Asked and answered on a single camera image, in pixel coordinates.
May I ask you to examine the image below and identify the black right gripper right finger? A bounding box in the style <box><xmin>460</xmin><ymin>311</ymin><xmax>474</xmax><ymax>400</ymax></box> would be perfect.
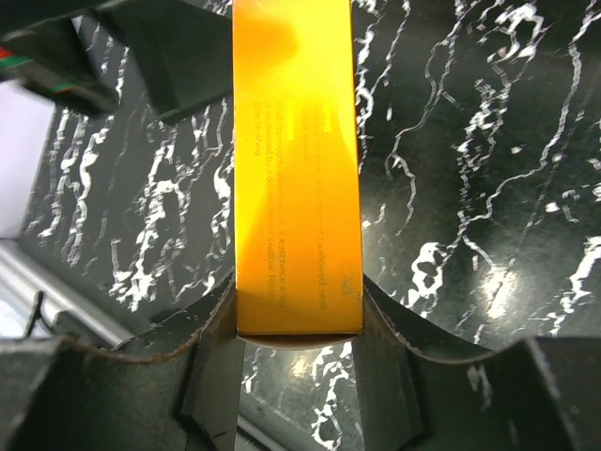
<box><xmin>354</xmin><ymin>280</ymin><xmax>600</xmax><ymax>450</ymax></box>

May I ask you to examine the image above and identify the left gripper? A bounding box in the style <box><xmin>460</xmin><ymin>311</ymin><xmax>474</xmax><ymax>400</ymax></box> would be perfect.
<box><xmin>1</xmin><ymin>0</ymin><xmax>233</xmax><ymax>124</ymax></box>

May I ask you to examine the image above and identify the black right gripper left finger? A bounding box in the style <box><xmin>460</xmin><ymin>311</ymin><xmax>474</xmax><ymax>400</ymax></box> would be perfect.
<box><xmin>1</xmin><ymin>275</ymin><xmax>244</xmax><ymax>450</ymax></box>

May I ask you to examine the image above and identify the yellow toothpaste box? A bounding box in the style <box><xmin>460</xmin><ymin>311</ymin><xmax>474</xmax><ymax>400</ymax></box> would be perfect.
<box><xmin>232</xmin><ymin>1</ymin><xmax>363</xmax><ymax>350</ymax></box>

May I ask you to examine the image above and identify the aluminium rail frame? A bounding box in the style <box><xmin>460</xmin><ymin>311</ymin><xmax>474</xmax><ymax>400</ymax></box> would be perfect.
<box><xmin>1</xmin><ymin>240</ymin><xmax>150</xmax><ymax>346</ymax></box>

